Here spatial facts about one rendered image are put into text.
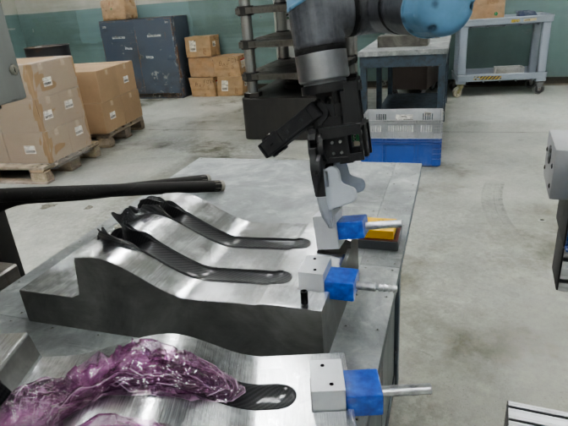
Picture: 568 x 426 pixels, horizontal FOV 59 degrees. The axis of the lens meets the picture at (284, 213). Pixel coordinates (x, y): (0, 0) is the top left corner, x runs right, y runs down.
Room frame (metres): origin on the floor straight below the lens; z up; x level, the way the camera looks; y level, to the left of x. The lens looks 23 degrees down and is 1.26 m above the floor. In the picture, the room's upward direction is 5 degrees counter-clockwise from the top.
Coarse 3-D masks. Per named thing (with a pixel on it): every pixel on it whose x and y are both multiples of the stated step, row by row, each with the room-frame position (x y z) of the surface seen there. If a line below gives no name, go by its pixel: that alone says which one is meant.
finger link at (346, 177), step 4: (328, 164) 0.76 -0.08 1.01; (332, 164) 0.75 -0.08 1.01; (336, 164) 0.75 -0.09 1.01; (340, 164) 0.75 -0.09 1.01; (344, 164) 0.75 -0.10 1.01; (340, 168) 0.75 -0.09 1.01; (344, 168) 0.75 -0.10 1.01; (340, 172) 0.75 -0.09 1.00; (344, 172) 0.75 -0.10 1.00; (348, 172) 0.75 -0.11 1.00; (344, 176) 0.75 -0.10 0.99; (348, 176) 0.75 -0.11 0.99; (352, 176) 0.75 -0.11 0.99; (344, 180) 0.75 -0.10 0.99; (348, 180) 0.75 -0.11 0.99; (352, 180) 0.75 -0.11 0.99; (356, 180) 0.75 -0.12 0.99; (360, 180) 0.75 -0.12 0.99; (348, 184) 0.75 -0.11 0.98; (352, 184) 0.75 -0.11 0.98; (356, 184) 0.75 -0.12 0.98; (360, 184) 0.75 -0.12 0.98; (364, 184) 0.74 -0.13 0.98; (356, 188) 0.75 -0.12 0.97; (360, 188) 0.75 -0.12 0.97
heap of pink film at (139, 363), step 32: (96, 352) 0.46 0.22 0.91; (128, 352) 0.44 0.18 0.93; (160, 352) 0.45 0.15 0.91; (192, 352) 0.46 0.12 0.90; (32, 384) 0.44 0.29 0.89; (64, 384) 0.43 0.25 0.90; (96, 384) 0.42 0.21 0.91; (128, 384) 0.41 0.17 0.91; (160, 384) 0.42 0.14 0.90; (192, 384) 0.41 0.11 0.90; (224, 384) 0.43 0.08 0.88; (0, 416) 0.39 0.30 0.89; (32, 416) 0.39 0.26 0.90; (64, 416) 0.40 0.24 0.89; (96, 416) 0.35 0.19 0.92
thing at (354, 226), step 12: (336, 216) 0.70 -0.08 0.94; (348, 216) 0.72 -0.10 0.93; (360, 216) 0.71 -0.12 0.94; (324, 228) 0.70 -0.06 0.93; (336, 228) 0.69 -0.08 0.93; (348, 228) 0.69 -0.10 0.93; (360, 228) 0.68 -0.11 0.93; (372, 228) 0.69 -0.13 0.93; (384, 228) 0.69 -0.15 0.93; (324, 240) 0.70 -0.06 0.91; (336, 240) 0.69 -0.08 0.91
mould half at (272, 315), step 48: (96, 240) 0.87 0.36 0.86; (192, 240) 0.75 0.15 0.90; (48, 288) 0.70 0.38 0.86; (96, 288) 0.65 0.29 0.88; (144, 288) 0.63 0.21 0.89; (192, 288) 0.63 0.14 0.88; (240, 288) 0.61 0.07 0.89; (288, 288) 0.60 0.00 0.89; (192, 336) 0.60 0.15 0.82; (240, 336) 0.58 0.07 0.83; (288, 336) 0.55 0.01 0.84
